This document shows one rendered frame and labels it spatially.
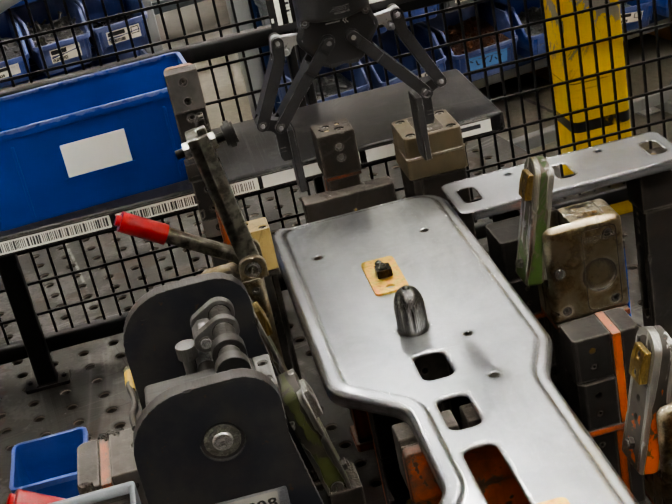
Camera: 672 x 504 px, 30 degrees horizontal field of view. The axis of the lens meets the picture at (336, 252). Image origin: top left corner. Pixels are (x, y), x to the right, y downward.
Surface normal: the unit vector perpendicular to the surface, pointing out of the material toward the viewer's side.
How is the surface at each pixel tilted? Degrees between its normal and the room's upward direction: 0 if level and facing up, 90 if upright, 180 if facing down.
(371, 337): 0
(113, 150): 90
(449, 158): 89
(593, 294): 90
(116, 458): 0
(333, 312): 0
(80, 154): 90
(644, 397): 78
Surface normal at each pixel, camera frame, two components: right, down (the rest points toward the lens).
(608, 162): -0.18, -0.88
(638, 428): -0.98, 0.06
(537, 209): 0.19, 0.40
